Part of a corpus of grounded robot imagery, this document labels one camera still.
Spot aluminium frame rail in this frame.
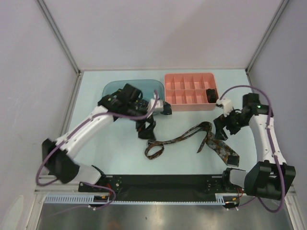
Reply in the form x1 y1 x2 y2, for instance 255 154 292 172
33 174 295 195

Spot pink compartment organizer tray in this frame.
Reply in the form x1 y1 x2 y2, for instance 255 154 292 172
164 72 219 112

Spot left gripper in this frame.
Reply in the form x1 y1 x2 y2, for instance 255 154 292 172
125 103 156 141

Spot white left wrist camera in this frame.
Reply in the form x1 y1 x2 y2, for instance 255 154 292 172
147 99 172 115

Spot right corner aluminium post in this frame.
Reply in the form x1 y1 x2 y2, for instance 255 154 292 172
247 0 292 71

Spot left corner aluminium post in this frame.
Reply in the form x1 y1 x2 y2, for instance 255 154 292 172
35 0 81 76

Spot white cable duct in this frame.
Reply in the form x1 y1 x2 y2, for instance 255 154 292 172
45 194 239 205

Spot navy yellow patterned tie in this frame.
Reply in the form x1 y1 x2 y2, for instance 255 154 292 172
134 99 149 113

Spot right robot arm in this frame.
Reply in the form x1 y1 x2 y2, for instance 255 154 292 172
214 93 296 200

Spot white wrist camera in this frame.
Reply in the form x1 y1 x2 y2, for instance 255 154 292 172
216 98 234 117
147 99 172 115

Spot rolled dark tie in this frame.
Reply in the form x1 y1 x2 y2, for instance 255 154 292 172
206 89 218 104

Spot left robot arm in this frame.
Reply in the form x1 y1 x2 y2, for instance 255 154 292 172
35 84 163 192

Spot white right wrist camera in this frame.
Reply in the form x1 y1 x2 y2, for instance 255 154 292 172
216 98 234 117

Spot orange floral tie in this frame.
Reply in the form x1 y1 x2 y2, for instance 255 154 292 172
144 121 240 167

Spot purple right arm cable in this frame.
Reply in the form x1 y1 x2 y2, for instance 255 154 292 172
219 85 288 213

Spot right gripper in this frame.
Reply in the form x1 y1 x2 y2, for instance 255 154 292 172
213 106 249 140

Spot teal plastic bin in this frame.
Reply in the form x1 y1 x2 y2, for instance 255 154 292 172
102 80 165 109

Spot corner aluminium post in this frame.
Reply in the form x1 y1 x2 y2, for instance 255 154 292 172
247 0 292 71
35 0 81 76

